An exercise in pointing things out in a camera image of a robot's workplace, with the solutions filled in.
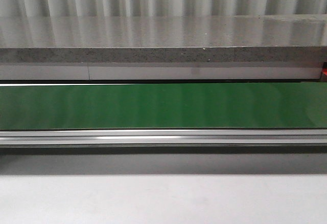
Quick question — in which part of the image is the grey speckled stone counter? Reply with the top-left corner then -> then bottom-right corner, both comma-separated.
0,14 -> 327,81

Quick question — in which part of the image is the green conveyor belt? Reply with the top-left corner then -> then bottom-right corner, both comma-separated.
1,82 -> 326,130

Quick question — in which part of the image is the aluminium conveyor frame rail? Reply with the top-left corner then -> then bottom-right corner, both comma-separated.
1,128 -> 326,148

